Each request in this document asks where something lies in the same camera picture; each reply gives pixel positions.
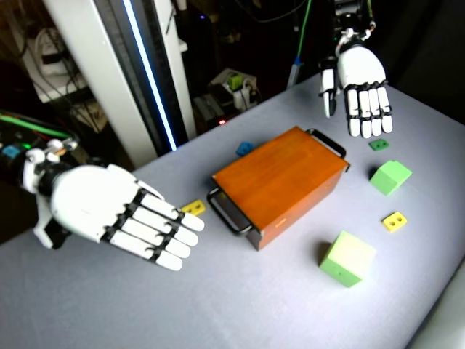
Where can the white column with blue light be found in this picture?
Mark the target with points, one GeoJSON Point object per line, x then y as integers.
{"type": "Point", "coordinates": [91, 72]}

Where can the white power strip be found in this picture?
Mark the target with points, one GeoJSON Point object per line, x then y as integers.
{"type": "Point", "coordinates": [221, 78]}

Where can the white appliance on shelf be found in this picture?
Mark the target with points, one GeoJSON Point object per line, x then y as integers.
{"type": "Point", "coordinates": [51, 58]}

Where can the small blue block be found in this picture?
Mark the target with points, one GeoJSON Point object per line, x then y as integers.
{"type": "Point", "coordinates": [245, 148]}

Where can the large light green cube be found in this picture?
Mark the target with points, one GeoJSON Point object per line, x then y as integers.
{"type": "Point", "coordinates": [348, 259]}

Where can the small dark green block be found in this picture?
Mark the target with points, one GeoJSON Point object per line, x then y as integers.
{"type": "Point", "coordinates": [379, 144]}

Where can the small yellow block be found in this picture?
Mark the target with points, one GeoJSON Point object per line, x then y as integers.
{"type": "Point", "coordinates": [194, 207]}
{"type": "Point", "coordinates": [394, 221]}

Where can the green plug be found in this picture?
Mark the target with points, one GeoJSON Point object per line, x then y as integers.
{"type": "Point", "coordinates": [235, 80]}

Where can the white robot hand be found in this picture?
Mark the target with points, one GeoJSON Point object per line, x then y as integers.
{"type": "Point", "coordinates": [359, 67]}
{"type": "Point", "coordinates": [91, 196]}

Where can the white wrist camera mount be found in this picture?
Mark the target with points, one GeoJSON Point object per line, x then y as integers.
{"type": "Point", "coordinates": [45, 229]}

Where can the grey table cloth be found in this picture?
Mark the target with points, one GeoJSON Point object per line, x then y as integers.
{"type": "Point", "coordinates": [109, 309]}

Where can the black device with red light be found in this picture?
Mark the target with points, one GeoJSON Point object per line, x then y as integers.
{"type": "Point", "coordinates": [209, 109]}

